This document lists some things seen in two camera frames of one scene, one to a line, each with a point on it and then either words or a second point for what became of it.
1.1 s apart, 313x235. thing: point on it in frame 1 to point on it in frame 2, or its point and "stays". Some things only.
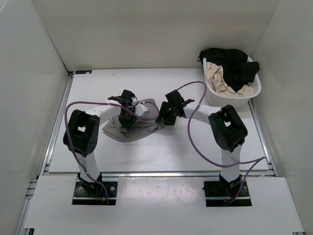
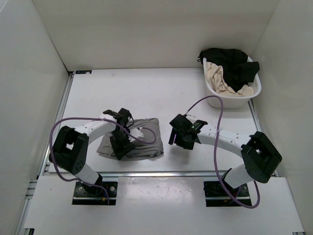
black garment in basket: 237,71 stays
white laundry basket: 218,100 stays
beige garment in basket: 218,84 stays
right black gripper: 162,114 to 172,136
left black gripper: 126,125 to 118,149
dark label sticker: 83,72 stays
